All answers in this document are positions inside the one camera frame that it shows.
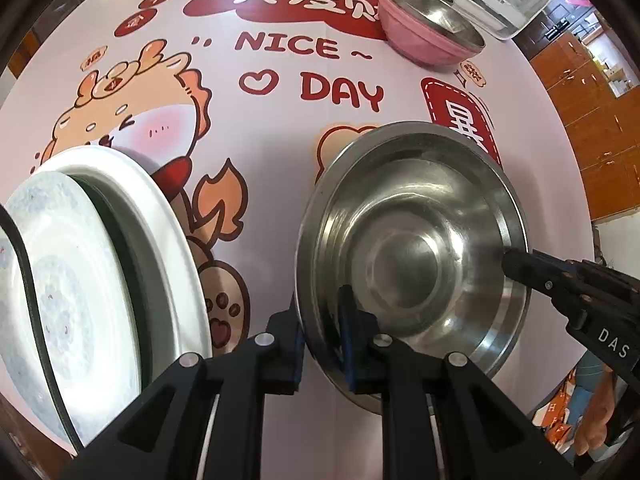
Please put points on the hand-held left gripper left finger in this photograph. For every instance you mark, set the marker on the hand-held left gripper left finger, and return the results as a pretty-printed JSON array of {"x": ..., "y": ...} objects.
[{"x": 292, "y": 360}]

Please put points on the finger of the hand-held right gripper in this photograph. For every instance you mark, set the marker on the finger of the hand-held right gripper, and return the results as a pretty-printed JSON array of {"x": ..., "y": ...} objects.
[{"x": 525, "y": 266}]

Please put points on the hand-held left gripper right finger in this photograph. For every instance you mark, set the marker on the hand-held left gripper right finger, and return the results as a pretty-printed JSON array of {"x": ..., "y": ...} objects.
[{"x": 357, "y": 355}]

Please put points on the large steel bowl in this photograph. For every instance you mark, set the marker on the large steel bowl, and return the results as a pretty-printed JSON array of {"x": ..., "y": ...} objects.
[{"x": 415, "y": 240}]

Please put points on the blue patterned white plate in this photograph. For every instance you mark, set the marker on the blue patterned white plate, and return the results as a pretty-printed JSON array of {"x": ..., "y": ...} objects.
[{"x": 75, "y": 310}]

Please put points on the pink steel bowl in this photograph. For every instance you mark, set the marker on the pink steel bowl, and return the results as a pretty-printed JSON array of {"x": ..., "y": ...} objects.
[{"x": 415, "y": 40}]

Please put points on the person's right forearm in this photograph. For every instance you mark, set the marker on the person's right forearm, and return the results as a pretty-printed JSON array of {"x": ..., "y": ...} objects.
[{"x": 602, "y": 410}]

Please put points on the orange paper bag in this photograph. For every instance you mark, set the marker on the orange paper bag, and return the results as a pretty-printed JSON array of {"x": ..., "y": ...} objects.
[{"x": 555, "y": 425}]

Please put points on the printed pink tablecloth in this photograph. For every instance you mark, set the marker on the printed pink tablecloth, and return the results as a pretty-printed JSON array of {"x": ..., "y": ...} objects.
[{"x": 280, "y": 160}]

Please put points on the dark wooden entrance door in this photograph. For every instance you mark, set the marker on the dark wooden entrance door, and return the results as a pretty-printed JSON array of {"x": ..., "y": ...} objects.
[{"x": 555, "y": 25}]

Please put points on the white sterilizer cabinet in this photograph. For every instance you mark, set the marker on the white sterilizer cabinet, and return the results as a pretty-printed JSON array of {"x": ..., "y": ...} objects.
[{"x": 500, "y": 15}]

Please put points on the wooden wall cabinet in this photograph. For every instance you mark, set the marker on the wooden wall cabinet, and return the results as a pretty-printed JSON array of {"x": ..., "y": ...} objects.
[{"x": 600, "y": 160}]

